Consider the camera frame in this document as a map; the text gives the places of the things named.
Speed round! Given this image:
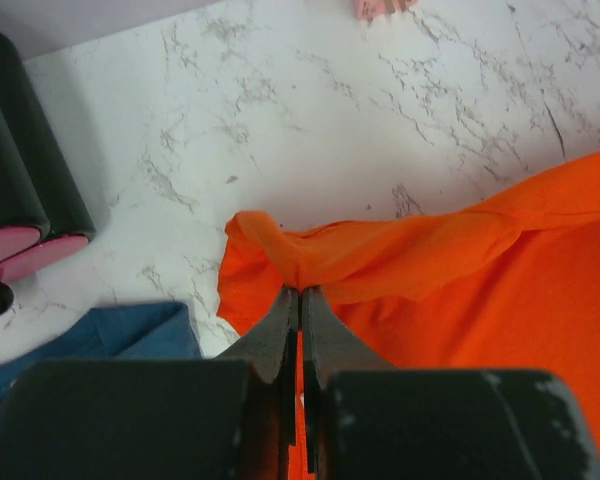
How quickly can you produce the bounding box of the black pink drawer organizer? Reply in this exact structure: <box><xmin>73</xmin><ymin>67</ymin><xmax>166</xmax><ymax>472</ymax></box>
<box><xmin>0</xmin><ymin>33</ymin><xmax>96</xmax><ymax>315</ymax></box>

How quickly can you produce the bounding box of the orange t shirt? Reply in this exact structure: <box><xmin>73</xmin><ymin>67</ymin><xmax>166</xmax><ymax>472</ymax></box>
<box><xmin>218</xmin><ymin>152</ymin><xmax>600</xmax><ymax>451</ymax></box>

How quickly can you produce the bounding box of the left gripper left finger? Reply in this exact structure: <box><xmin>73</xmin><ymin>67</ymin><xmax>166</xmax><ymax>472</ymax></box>
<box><xmin>220</xmin><ymin>287</ymin><xmax>299</xmax><ymax>479</ymax></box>

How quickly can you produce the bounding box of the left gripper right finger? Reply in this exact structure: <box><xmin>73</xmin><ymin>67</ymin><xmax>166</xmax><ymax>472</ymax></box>
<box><xmin>302</xmin><ymin>286</ymin><xmax>393</xmax><ymax>479</ymax></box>

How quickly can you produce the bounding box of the folded blue t shirt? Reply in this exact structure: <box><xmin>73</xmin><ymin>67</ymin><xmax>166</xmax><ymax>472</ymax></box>
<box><xmin>0</xmin><ymin>301</ymin><xmax>202</xmax><ymax>403</ymax></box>

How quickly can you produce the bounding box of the pink cube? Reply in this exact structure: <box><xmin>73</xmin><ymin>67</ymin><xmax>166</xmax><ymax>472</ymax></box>
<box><xmin>352</xmin><ymin>0</ymin><xmax>418</xmax><ymax>20</ymax></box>

